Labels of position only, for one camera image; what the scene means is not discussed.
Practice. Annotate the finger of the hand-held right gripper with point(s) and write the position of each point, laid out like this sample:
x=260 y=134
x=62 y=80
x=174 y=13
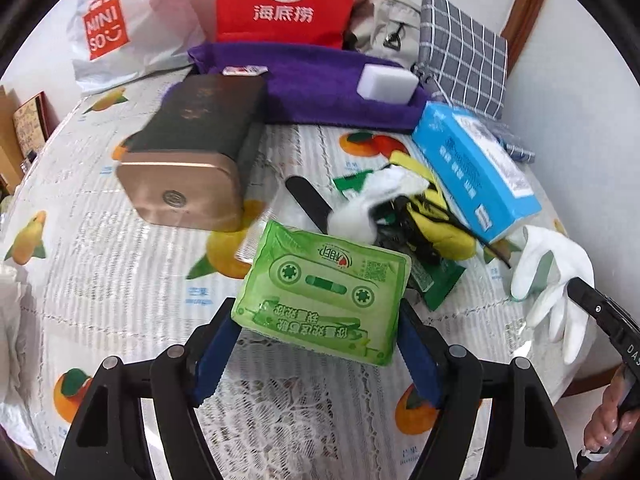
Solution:
x=595 y=305

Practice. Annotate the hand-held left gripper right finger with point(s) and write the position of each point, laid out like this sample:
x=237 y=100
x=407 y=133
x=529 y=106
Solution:
x=421 y=360

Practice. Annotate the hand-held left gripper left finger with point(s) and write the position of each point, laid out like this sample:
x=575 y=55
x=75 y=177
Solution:
x=215 y=355

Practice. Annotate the white coated glove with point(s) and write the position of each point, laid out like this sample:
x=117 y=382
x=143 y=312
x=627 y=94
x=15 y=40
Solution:
x=555 y=260

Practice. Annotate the green tissue packet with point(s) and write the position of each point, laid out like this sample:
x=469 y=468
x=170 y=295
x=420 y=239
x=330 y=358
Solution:
x=320 y=290

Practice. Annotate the small white wipe packet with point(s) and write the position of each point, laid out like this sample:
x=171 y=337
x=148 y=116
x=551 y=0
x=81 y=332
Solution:
x=243 y=70

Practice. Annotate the dark green snack packet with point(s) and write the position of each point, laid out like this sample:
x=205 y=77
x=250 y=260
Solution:
x=435 y=280

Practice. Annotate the fruit print tablecloth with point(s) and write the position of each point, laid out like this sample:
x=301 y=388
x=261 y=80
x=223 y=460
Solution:
x=125 y=260

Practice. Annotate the dark blue patterned cloth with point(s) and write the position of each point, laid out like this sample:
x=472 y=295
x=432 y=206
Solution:
x=515 y=146

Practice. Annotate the black nail file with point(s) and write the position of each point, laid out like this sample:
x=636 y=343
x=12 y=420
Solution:
x=305 y=197

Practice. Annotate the blue cardboard box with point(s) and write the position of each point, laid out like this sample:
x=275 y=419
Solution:
x=465 y=170

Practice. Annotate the green white wrapper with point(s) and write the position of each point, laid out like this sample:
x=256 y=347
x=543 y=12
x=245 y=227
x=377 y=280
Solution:
x=350 y=182

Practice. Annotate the white crumpled cloth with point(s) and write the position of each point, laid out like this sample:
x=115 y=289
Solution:
x=12 y=320

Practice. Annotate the bronze and black tin box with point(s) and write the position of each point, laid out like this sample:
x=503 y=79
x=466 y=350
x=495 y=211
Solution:
x=200 y=125

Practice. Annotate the grey checked cloth bag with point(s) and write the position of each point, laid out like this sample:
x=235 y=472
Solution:
x=465 y=60

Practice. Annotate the white sponge block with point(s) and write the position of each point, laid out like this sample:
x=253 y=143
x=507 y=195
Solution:
x=387 y=82

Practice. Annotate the purple towel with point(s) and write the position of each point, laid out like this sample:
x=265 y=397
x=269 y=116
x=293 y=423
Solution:
x=310 y=87

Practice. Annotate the brown patterned box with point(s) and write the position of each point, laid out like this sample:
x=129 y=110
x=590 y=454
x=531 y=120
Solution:
x=31 y=122

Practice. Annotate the white plastic shopping bag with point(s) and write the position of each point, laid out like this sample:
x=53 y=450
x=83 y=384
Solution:
x=150 y=35

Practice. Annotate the grey fabric bag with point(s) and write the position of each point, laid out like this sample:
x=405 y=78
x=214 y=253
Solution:
x=377 y=25

